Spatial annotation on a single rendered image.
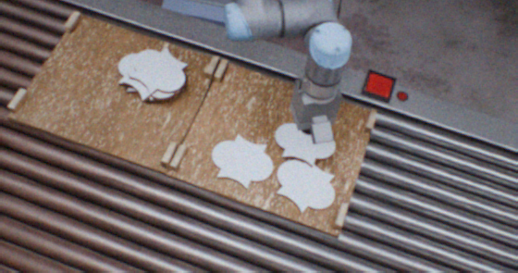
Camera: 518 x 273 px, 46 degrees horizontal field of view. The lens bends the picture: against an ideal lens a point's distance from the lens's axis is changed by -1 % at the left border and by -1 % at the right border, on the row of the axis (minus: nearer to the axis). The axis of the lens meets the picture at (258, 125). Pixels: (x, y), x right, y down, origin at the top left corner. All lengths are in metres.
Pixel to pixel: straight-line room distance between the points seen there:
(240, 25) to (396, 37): 1.87
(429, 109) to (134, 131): 0.74
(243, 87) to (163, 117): 0.22
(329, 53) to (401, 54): 1.82
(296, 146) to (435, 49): 1.67
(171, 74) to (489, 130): 0.81
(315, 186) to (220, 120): 0.28
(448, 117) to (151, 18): 0.83
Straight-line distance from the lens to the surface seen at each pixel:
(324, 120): 1.30
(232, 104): 1.50
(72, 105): 1.53
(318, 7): 1.20
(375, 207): 1.43
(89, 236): 1.38
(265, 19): 1.18
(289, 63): 1.61
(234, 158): 1.41
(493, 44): 3.14
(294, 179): 1.39
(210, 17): 1.76
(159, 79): 1.48
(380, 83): 1.60
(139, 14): 1.71
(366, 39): 2.94
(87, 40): 1.64
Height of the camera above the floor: 2.18
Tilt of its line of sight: 58 degrees down
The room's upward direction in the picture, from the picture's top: 8 degrees clockwise
